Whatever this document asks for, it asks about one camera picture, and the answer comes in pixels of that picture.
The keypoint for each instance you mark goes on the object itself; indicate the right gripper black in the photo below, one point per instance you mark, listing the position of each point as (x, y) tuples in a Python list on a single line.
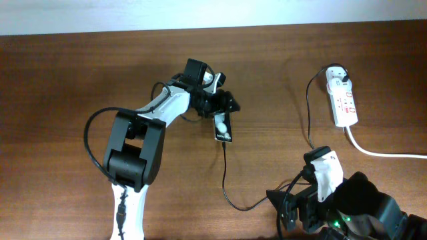
[(305, 200)]

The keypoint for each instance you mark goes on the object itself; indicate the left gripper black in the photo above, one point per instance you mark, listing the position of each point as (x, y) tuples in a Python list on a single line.
[(221, 96)]

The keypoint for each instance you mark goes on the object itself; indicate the white power strip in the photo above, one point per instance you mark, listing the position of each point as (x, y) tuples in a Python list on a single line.
[(344, 109)]

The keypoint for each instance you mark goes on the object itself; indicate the black Galaxy flip phone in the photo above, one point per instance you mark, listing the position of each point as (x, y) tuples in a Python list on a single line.
[(223, 130)]

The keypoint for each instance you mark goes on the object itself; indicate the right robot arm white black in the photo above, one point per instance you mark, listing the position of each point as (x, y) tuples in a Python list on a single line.
[(355, 210)]

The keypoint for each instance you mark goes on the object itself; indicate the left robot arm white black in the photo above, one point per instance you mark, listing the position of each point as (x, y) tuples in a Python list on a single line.
[(135, 146)]

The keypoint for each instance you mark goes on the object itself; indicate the white USB charger plug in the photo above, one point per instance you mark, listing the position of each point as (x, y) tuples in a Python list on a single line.
[(338, 80)]

